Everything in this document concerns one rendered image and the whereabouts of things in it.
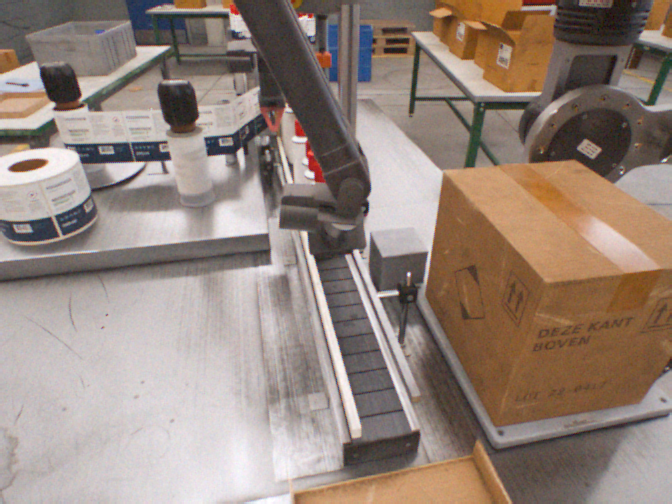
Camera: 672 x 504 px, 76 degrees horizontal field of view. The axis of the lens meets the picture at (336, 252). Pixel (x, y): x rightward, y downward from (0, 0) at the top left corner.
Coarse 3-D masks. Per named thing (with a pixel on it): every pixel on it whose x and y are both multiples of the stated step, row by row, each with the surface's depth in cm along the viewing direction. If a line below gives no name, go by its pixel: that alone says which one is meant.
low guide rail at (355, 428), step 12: (288, 168) 121; (288, 180) 115; (312, 264) 84; (312, 276) 81; (324, 300) 75; (324, 312) 73; (324, 324) 71; (336, 348) 66; (336, 360) 64; (336, 372) 64; (348, 384) 61; (348, 396) 59; (348, 408) 58; (348, 420) 57; (360, 432) 56
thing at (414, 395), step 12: (360, 264) 76; (360, 276) 75; (372, 288) 71; (372, 300) 68; (384, 312) 66; (384, 324) 64; (384, 336) 64; (396, 348) 60; (396, 360) 59; (408, 372) 57; (408, 384) 55; (408, 396) 55; (420, 396) 54
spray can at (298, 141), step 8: (296, 120) 103; (296, 128) 103; (296, 136) 104; (304, 136) 103; (296, 144) 104; (304, 144) 103; (296, 152) 105; (304, 152) 105; (296, 160) 106; (296, 168) 108; (296, 176) 109
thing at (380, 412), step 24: (336, 264) 90; (336, 288) 84; (336, 312) 78; (360, 312) 78; (336, 336) 73; (360, 336) 73; (360, 360) 69; (384, 360) 69; (360, 384) 65; (384, 384) 65; (360, 408) 62; (384, 408) 62; (384, 432) 59; (408, 432) 59
